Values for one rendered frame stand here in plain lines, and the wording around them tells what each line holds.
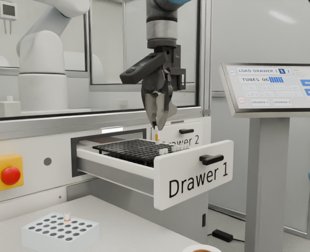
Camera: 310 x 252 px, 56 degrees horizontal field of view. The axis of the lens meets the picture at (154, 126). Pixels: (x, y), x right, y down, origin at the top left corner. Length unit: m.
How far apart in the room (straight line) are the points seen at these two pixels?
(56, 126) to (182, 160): 0.36
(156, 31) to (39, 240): 0.50
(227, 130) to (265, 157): 1.00
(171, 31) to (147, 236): 0.46
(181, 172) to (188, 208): 0.66
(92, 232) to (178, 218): 0.69
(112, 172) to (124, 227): 0.14
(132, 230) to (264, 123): 1.04
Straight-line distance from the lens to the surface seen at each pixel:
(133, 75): 0.63
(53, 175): 0.84
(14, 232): 0.73
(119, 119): 0.94
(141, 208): 1.08
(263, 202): 1.65
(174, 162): 0.61
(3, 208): 0.81
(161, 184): 0.60
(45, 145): 0.81
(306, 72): 1.71
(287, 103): 1.50
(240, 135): 2.49
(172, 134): 1.09
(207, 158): 0.66
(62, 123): 0.82
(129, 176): 0.68
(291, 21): 2.37
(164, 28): 0.70
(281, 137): 1.60
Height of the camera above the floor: 1.06
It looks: 7 degrees down
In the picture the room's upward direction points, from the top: straight up
